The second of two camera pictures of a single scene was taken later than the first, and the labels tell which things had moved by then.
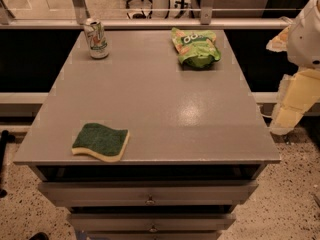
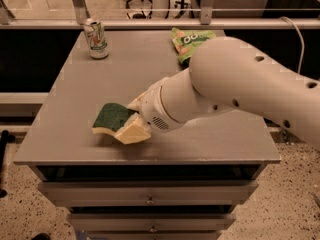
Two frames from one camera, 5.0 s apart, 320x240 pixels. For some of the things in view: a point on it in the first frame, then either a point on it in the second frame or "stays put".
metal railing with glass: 149,6 stays put
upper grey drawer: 148,192 stays put
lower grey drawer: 151,222 stays put
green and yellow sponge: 101,141 to 111,118
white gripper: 306,42 to 151,109
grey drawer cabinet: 197,141 stays put
